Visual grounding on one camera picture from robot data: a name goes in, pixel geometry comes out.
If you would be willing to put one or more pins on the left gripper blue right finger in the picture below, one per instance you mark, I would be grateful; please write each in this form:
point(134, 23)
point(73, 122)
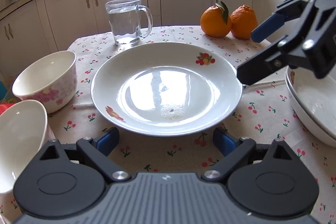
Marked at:
point(237, 154)

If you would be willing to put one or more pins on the white plate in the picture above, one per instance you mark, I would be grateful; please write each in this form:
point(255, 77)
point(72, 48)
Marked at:
point(313, 101)
point(166, 89)

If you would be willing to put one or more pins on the red gift box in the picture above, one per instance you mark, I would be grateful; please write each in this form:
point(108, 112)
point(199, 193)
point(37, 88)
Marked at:
point(4, 104)

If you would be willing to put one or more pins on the orange with leaf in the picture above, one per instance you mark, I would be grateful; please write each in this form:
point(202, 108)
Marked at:
point(215, 21)

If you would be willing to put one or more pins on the white kitchen cabinets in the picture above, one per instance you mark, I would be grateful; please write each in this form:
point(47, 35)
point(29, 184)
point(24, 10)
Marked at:
point(31, 29)

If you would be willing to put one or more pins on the cherry print tablecloth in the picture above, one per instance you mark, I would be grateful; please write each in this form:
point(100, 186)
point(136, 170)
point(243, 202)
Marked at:
point(264, 114)

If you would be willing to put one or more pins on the white floral bowl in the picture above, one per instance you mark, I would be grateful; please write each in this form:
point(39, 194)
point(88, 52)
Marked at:
point(52, 80)
point(24, 130)

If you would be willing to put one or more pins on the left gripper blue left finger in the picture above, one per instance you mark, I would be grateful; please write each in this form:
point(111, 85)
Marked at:
point(94, 153)

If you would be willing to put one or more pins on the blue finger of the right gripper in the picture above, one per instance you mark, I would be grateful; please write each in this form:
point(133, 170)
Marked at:
point(271, 25)
point(268, 61)

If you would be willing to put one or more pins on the bumpy orange right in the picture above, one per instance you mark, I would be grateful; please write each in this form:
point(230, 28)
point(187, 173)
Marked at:
point(244, 21)

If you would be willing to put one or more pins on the glass mug with water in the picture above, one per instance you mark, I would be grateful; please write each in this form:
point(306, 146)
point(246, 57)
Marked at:
point(124, 19)

